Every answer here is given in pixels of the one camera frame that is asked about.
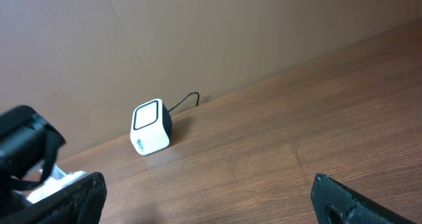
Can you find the white barcode scanner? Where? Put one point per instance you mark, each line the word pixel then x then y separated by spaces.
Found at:
pixel 151 127

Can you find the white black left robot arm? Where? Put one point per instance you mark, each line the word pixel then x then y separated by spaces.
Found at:
pixel 29 148

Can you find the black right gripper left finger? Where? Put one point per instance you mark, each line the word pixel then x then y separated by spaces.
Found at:
pixel 81 202

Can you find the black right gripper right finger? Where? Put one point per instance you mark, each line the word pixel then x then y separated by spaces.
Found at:
pixel 335 203

